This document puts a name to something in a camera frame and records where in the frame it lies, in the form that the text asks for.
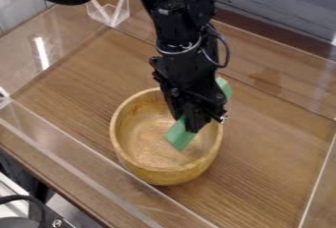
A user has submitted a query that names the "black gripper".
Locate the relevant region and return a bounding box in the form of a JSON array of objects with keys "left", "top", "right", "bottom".
[{"left": 149, "top": 24, "right": 231, "bottom": 133}]

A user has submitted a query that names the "green rectangular block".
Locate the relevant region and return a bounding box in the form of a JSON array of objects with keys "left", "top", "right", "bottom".
[{"left": 164, "top": 77, "right": 232, "bottom": 151}]

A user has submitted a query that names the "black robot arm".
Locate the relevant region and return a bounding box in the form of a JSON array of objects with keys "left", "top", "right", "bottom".
[{"left": 45, "top": 0, "right": 229, "bottom": 133}]

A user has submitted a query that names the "light wooden bowl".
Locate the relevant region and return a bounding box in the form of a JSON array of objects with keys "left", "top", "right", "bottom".
[{"left": 109, "top": 87, "right": 223, "bottom": 186}]

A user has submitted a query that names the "clear acrylic corner bracket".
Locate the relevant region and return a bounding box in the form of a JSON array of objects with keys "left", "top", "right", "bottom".
[{"left": 85, "top": 0, "right": 129, "bottom": 28}]

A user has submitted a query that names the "black cable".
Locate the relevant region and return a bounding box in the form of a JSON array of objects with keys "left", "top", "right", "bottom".
[{"left": 0, "top": 194, "right": 67, "bottom": 228}]

